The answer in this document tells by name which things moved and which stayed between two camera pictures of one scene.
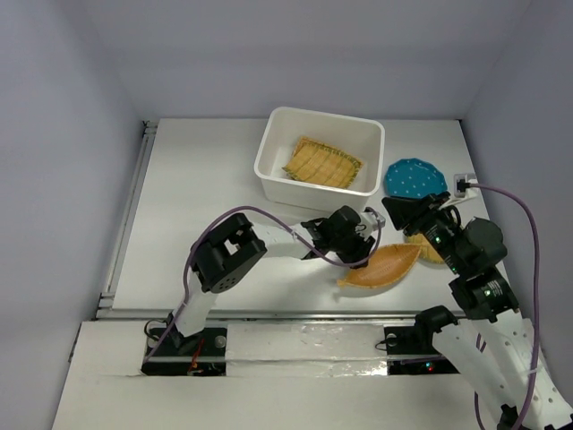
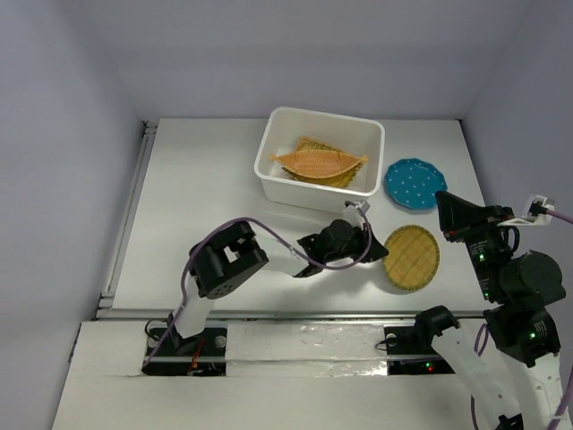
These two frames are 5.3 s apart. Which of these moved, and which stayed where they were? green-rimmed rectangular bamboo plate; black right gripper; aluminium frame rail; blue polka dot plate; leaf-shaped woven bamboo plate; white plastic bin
Moved: leaf-shaped woven bamboo plate; black right gripper
Stayed: white plastic bin; blue polka dot plate; green-rimmed rectangular bamboo plate; aluminium frame rail
